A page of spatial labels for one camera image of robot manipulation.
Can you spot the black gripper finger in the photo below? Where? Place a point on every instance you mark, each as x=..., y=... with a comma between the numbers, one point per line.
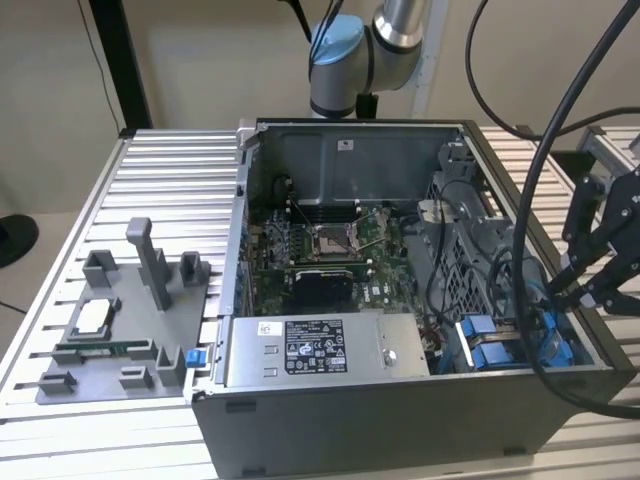
x=617, y=285
x=580, y=210

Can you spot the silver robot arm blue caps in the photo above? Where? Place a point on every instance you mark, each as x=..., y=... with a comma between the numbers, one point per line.
x=345, y=75

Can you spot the grey metal disk bay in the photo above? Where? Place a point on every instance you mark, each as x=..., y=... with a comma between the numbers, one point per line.
x=450, y=280

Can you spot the green motherboard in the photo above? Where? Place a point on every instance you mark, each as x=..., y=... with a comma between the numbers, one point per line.
x=385, y=280

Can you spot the small black connector box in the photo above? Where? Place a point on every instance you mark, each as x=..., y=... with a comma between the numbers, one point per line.
x=367, y=106

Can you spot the CPU socket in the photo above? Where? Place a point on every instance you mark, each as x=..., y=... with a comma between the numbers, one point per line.
x=330, y=242

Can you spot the black graphics card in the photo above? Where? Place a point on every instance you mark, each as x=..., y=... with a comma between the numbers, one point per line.
x=322, y=287

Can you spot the black power supply label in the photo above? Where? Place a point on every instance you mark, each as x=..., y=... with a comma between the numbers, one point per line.
x=315, y=347

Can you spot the dark grey open PC case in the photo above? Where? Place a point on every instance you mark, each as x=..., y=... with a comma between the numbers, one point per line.
x=350, y=425

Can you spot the silver power supply unit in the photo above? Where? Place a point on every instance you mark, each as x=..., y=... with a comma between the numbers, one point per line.
x=250, y=355

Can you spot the blue case latch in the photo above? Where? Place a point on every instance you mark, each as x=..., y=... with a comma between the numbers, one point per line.
x=195, y=358

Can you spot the grey plastic parts rack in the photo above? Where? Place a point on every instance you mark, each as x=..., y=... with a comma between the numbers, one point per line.
x=135, y=310

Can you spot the green RAM stick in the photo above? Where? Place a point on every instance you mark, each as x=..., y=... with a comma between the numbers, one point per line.
x=115, y=347

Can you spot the silver CPU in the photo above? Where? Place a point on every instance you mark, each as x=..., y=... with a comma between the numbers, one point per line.
x=92, y=317

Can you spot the black round stand foot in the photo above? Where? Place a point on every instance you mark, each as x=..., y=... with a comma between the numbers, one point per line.
x=17, y=240

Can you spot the aluminium profile rail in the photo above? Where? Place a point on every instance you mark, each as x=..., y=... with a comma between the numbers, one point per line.
x=610, y=150

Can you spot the black frame post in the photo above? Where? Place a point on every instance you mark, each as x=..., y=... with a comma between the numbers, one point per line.
x=125, y=65

